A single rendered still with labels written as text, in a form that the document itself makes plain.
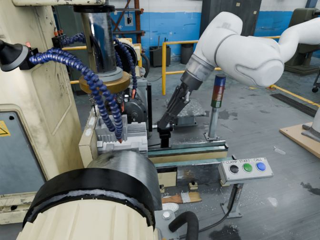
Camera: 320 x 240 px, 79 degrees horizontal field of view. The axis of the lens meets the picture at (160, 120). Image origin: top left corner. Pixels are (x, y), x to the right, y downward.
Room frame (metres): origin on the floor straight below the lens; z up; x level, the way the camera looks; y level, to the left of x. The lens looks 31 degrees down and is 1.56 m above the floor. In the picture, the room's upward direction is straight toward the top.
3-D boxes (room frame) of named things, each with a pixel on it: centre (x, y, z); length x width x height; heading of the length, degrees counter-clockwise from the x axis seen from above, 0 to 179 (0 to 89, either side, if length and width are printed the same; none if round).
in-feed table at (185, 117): (1.27, -0.18, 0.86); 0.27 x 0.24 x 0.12; 7
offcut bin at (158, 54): (5.68, -0.01, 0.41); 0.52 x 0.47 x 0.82; 107
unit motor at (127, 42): (1.32, 0.21, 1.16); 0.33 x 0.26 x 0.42; 7
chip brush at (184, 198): (0.57, -0.09, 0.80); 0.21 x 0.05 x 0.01; 98
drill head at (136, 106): (1.02, 0.20, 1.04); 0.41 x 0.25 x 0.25; 7
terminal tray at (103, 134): (0.69, 0.20, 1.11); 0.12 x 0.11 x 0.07; 97
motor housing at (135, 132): (0.69, 0.16, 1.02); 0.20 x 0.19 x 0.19; 97
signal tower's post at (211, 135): (1.06, -0.34, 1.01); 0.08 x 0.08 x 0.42; 7
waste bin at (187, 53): (6.00, -0.79, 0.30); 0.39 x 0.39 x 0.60
